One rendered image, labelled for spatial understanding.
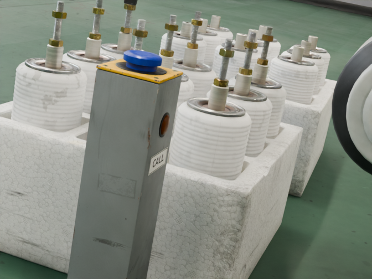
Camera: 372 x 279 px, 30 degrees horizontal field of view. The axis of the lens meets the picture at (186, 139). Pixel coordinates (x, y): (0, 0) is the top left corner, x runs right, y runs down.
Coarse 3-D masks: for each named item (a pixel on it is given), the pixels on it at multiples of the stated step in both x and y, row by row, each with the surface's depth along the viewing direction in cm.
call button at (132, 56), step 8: (128, 56) 70; (136, 56) 70; (144, 56) 70; (152, 56) 71; (160, 56) 72; (128, 64) 71; (136, 64) 70; (144, 64) 70; (152, 64) 70; (160, 64) 71
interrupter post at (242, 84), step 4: (236, 76) 98; (240, 76) 98; (244, 76) 97; (248, 76) 97; (236, 80) 98; (240, 80) 98; (244, 80) 97; (248, 80) 98; (236, 84) 98; (240, 84) 98; (244, 84) 98; (248, 84) 98; (236, 88) 98; (240, 88) 98; (244, 88) 98; (248, 88) 98; (236, 92) 98; (240, 92) 98; (244, 92) 98; (248, 92) 98
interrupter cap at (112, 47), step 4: (104, 44) 117; (108, 44) 118; (112, 44) 119; (116, 44) 119; (104, 48) 114; (108, 48) 115; (112, 48) 116; (116, 48) 117; (132, 48) 118; (112, 52) 113; (116, 52) 113; (120, 52) 113
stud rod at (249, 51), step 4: (252, 32) 97; (252, 36) 96; (248, 40) 97; (252, 40) 97; (248, 48) 97; (248, 52) 97; (248, 56) 97; (244, 60) 98; (248, 60) 97; (244, 64) 98; (248, 64) 97; (244, 68) 98; (248, 68) 98
